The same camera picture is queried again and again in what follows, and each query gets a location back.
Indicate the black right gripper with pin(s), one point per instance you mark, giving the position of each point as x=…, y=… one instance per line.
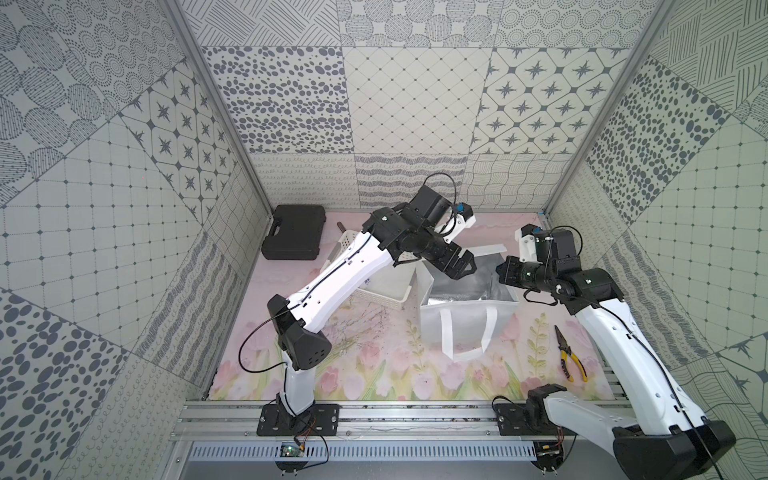
x=510, y=265

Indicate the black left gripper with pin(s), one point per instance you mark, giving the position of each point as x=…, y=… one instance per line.
x=450, y=259

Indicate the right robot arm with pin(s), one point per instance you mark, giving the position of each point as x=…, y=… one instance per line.
x=669, y=435

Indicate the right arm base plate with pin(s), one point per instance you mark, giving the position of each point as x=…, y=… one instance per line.
x=516, y=419

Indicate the white perforated plastic basket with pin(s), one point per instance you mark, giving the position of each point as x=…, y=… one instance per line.
x=389, y=287

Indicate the aluminium mounting rail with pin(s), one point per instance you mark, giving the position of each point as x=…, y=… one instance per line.
x=238, y=420

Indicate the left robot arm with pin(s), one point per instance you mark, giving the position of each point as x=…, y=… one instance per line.
x=385, y=236

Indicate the white vent grille strip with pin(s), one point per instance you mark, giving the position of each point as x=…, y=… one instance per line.
x=348, y=451

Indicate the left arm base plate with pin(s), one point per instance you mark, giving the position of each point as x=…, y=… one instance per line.
x=320, y=419

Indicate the yellow handled pliers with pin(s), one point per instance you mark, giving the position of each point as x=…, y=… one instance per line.
x=567, y=356

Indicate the black plastic tool case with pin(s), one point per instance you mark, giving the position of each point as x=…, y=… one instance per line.
x=295, y=233

